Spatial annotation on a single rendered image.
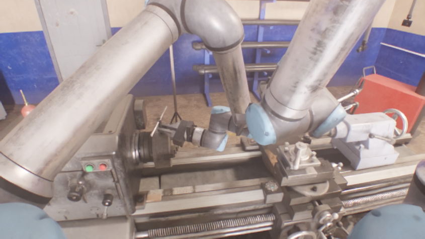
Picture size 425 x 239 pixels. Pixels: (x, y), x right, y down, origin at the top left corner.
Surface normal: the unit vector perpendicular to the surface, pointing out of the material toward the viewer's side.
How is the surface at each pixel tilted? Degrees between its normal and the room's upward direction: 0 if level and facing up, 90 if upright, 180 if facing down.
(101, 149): 45
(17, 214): 5
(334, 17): 102
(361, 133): 86
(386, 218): 5
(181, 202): 36
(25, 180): 61
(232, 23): 73
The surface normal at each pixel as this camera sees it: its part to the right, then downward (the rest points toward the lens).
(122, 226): 0.09, -0.49
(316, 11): -0.94, 0.13
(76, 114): 0.64, -0.08
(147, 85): 0.15, 0.47
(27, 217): 0.09, -0.85
